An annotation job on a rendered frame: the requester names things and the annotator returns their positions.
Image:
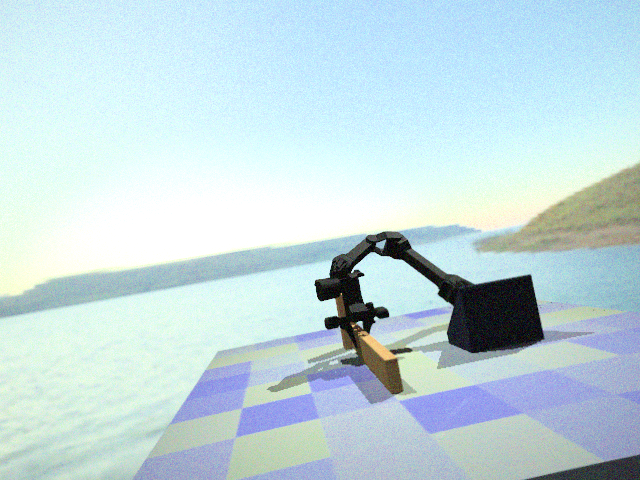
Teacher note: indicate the long wooden board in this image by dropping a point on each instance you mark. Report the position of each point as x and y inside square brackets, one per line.
[380, 361]

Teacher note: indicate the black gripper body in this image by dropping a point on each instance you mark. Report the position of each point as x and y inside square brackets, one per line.
[334, 321]

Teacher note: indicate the wooden post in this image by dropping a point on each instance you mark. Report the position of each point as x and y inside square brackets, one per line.
[347, 342]

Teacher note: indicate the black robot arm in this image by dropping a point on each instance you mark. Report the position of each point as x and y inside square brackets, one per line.
[341, 279]

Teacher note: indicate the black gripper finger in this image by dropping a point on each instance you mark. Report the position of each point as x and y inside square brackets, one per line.
[349, 330]
[367, 325]

